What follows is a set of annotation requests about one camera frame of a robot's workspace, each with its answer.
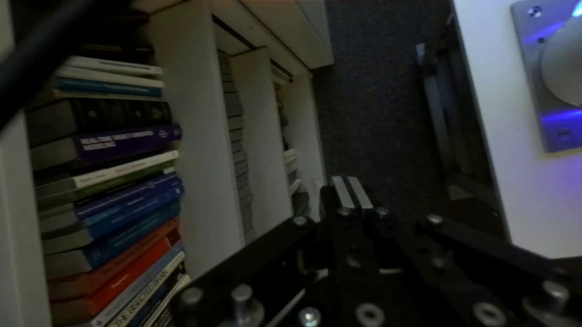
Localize grey right bookshelf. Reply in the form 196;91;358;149
0;0;335;327

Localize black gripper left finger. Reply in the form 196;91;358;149
331;177;356;217

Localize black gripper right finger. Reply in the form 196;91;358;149
347;177;389;219

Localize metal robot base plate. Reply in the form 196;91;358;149
509;0;582;153

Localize white robot table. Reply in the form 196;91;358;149
453;0;582;258

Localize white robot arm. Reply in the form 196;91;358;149
415;11;582;209

